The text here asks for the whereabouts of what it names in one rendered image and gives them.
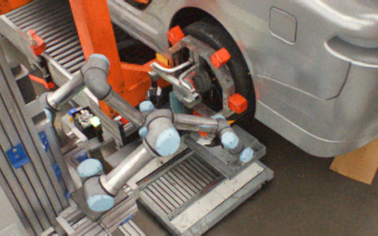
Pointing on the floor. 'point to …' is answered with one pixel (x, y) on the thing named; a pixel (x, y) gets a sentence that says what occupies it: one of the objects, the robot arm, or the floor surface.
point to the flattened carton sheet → (361, 160)
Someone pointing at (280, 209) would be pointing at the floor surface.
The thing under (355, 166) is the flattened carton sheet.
